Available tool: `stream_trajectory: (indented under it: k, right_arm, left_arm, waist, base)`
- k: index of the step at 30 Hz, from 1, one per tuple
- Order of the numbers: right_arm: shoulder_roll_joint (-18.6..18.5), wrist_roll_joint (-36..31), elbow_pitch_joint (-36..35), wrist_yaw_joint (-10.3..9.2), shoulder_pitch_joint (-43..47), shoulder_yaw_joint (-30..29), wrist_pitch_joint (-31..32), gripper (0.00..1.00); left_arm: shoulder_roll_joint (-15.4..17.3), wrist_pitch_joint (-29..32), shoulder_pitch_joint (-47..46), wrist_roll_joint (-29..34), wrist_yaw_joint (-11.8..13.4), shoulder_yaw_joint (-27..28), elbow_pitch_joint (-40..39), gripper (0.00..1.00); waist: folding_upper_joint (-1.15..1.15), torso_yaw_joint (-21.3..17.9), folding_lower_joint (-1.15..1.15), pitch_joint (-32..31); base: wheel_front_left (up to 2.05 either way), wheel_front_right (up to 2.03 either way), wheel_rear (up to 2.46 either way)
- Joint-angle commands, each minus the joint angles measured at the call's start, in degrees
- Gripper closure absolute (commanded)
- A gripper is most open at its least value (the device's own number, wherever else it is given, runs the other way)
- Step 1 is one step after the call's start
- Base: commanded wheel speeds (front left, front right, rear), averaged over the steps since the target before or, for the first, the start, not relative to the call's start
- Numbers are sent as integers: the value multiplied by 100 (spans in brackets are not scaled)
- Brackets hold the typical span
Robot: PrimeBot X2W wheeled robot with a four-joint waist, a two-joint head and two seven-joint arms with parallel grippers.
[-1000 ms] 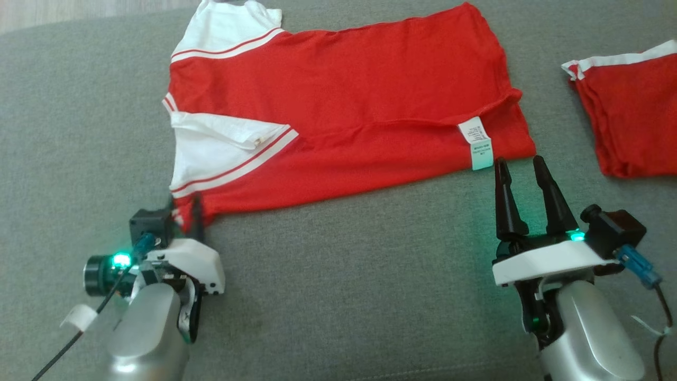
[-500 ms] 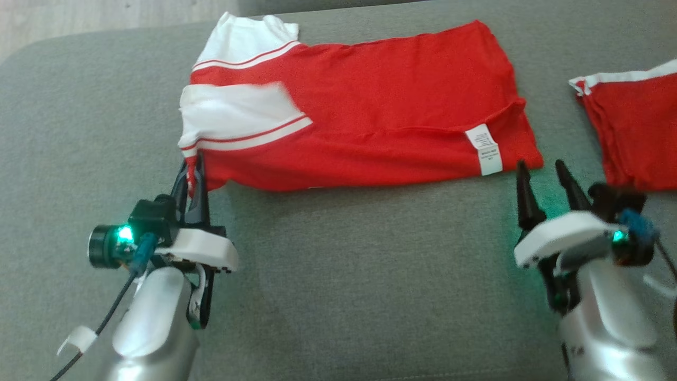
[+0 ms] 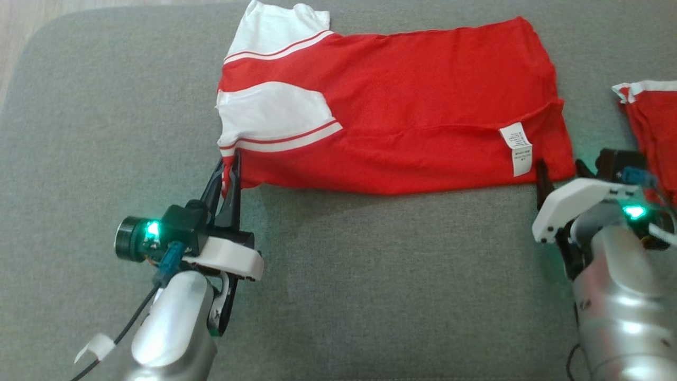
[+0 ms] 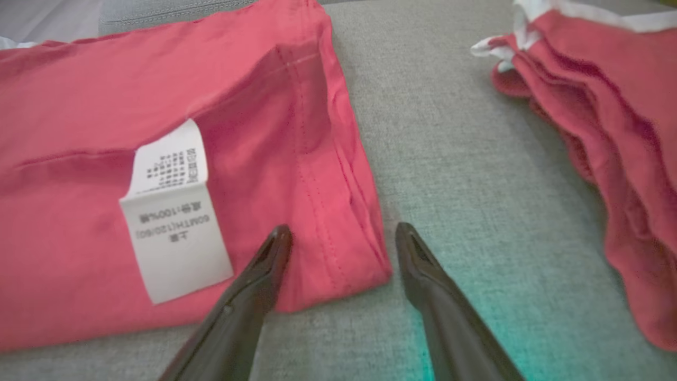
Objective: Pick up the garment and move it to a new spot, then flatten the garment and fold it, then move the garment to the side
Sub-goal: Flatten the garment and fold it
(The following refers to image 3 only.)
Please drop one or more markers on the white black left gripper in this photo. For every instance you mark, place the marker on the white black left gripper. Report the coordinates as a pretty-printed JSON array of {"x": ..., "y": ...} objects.
[{"x": 232, "y": 256}]

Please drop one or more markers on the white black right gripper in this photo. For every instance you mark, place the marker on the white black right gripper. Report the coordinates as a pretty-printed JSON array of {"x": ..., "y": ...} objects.
[{"x": 566, "y": 203}]

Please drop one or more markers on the red shorts white stripe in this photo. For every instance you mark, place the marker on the red shorts white stripe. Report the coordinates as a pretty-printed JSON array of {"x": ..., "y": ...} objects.
[{"x": 656, "y": 121}]

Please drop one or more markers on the red white jersey shirt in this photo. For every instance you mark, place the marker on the red white jersey shirt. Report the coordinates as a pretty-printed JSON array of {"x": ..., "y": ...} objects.
[{"x": 412, "y": 100}]

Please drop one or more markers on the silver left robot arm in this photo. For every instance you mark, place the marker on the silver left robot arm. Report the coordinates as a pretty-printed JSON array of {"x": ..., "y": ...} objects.
[{"x": 174, "y": 328}]

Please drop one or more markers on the large grey sofa seat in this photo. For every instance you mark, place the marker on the large grey sofa seat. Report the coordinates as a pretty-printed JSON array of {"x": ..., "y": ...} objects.
[{"x": 370, "y": 296}]

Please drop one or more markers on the white tape tag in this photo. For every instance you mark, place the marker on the white tape tag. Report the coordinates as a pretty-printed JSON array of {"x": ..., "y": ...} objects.
[{"x": 98, "y": 346}]

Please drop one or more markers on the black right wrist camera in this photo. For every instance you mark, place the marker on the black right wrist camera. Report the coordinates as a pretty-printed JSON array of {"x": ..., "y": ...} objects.
[{"x": 616, "y": 161}]

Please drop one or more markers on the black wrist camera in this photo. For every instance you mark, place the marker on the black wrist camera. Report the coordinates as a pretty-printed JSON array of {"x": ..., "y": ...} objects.
[
  {"x": 616, "y": 161},
  {"x": 174, "y": 227}
]

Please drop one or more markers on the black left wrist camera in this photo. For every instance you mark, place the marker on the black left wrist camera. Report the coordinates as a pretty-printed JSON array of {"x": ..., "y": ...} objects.
[{"x": 174, "y": 227}]

